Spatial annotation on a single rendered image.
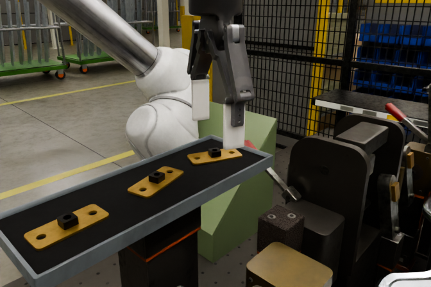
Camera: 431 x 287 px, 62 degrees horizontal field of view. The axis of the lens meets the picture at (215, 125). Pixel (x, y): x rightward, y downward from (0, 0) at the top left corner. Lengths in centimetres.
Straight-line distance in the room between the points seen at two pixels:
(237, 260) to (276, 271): 61
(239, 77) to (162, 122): 51
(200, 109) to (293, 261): 28
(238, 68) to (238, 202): 65
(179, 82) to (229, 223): 43
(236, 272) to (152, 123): 46
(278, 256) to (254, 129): 64
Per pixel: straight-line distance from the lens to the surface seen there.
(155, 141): 94
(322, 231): 56
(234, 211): 105
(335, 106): 145
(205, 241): 105
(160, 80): 102
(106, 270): 110
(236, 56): 46
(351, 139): 61
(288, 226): 53
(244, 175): 52
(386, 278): 64
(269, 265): 49
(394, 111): 102
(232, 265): 107
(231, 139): 49
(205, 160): 56
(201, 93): 60
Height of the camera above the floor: 140
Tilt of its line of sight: 19 degrees down
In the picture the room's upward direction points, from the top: straight up
